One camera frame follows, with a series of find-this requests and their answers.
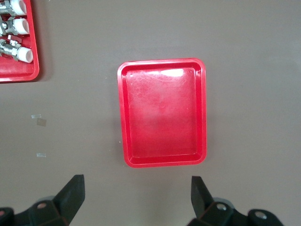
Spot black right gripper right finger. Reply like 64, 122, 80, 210
188, 176, 249, 226

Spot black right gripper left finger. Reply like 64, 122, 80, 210
14, 174, 86, 226

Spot red plastic tray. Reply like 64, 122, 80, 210
0, 0, 40, 82
117, 57, 207, 169

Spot steel pipe fitting white caps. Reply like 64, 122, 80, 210
0, 0, 27, 16
0, 35, 34, 64
0, 16, 30, 36

